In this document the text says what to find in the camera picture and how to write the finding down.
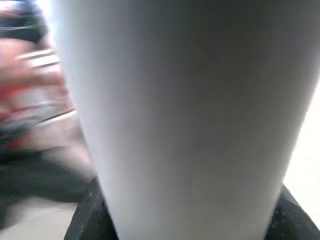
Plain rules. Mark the white plastic table leg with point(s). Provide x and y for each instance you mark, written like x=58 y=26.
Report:
x=187 y=112

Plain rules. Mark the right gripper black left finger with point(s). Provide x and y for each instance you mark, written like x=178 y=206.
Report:
x=92 y=217

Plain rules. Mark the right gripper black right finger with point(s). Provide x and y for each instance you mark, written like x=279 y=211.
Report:
x=292 y=220

